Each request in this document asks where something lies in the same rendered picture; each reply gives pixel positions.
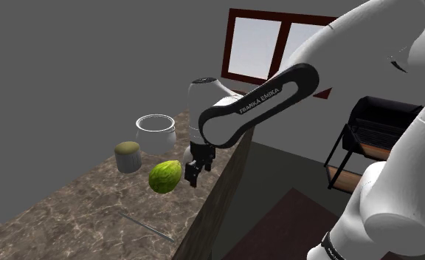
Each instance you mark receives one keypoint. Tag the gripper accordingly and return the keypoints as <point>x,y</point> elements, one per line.
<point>202,153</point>

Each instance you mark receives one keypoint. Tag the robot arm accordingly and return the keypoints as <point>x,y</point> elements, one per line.
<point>388,201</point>

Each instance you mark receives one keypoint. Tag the green cabbage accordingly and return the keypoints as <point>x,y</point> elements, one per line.
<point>165,177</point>

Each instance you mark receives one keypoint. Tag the white round pot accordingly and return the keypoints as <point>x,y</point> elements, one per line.
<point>156,138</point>

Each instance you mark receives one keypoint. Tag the grey canister with olive lid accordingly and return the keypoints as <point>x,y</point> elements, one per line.
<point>128,158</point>

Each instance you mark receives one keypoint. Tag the thin grey metal rod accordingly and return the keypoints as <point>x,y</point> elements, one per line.
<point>146,227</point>

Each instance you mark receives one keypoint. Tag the dark red rug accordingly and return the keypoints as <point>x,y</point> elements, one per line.
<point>288,227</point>

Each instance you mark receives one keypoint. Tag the dark red framed window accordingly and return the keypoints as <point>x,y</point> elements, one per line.
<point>257,46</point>

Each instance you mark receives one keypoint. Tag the black shelf cart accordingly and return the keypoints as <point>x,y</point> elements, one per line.
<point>372,126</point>

